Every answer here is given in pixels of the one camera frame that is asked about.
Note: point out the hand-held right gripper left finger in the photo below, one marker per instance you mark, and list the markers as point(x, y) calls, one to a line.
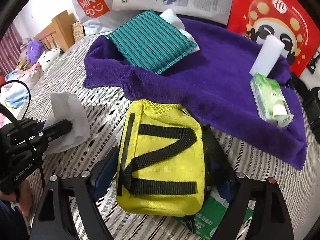
point(106, 175)

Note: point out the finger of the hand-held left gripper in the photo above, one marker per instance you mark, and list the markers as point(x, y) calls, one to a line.
point(37, 125)
point(58, 128)

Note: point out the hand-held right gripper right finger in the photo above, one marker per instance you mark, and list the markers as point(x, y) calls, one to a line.
point(225, 188)

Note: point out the white tissue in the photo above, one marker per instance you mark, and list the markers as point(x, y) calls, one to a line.
point(72, 110)

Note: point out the green sachet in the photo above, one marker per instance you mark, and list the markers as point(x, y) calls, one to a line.
point(217, 215)

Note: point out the purple towel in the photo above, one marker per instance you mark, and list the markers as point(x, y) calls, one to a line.
point(212, 92)

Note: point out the green tissue pack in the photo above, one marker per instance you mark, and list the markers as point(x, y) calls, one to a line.
point(267, 97)

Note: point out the teal ribbed cloth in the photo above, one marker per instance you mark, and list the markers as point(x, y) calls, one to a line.
point(150, 42)

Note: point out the white sponge block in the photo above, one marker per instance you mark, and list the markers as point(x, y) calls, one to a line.
point(267, 55)

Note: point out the person's left hand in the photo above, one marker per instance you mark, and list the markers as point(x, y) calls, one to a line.
point(25, 200)

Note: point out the colourful printed blanket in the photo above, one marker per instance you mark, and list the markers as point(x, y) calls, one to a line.
point(20, 85)

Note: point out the striped bed quilt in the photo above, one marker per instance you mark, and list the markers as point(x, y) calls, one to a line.
point(105, 105)

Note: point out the white floral pillow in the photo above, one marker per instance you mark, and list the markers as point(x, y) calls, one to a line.
point(50, 56)

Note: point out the purple plush toy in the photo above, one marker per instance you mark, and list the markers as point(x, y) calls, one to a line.
point(35, 50)

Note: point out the maroon striped curtain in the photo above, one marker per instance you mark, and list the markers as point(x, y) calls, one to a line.
point(12, 47)

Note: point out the patterned notebook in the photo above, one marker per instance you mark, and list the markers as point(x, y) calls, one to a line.
point(78, 31)

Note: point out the wooden headboard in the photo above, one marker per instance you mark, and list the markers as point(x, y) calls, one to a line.
point(62, 27)

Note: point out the white plastic shopping bag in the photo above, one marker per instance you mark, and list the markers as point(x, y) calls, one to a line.
point(92, 2)

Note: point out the white waist bag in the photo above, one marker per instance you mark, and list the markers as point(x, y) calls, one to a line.
point(312, 85)

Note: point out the red paper bag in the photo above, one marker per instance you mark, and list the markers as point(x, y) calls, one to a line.
point(270, 17)

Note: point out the folded newspaper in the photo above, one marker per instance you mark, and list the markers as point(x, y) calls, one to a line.
point(200, 2)

